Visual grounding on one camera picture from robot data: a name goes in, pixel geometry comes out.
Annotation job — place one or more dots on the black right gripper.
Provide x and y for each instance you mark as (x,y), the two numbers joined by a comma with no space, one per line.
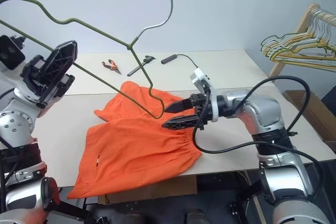
(202,108)

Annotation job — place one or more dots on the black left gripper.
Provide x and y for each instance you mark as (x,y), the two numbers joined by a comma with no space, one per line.
(32,72)

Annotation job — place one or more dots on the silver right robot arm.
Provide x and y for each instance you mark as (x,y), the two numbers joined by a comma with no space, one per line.
(265,111)

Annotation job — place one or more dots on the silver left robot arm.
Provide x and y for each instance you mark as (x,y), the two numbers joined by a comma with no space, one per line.
(15,127)

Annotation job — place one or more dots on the orange shorts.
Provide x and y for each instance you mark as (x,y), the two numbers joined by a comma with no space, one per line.
(131,150)

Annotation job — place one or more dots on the wooden hanger rack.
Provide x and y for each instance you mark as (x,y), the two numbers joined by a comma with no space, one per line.
(304,20)

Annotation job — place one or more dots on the black caliper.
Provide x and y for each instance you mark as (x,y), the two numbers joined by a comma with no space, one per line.
(147,59)

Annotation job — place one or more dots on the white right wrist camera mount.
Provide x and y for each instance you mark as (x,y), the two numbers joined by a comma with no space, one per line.
(200,78)

